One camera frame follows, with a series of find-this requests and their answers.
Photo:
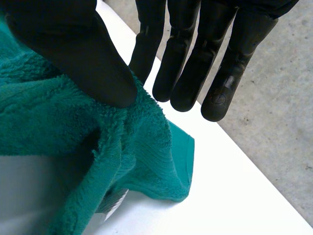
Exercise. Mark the teal towel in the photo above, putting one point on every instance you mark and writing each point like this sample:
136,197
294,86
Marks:
61,117

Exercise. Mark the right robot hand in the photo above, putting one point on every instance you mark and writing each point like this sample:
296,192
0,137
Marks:
80,54

